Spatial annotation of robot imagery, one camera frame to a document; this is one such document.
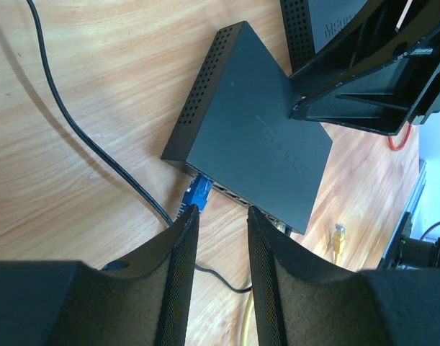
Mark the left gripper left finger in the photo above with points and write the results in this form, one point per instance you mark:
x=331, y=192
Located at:
x=142, y=298

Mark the black network switch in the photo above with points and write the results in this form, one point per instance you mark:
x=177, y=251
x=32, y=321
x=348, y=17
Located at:
x=235, y=129
x=309, y=25

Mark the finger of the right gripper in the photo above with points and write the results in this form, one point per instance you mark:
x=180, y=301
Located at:
x=377, y=74

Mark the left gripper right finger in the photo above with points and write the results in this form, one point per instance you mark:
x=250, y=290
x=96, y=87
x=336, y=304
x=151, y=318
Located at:
x=303, y=299

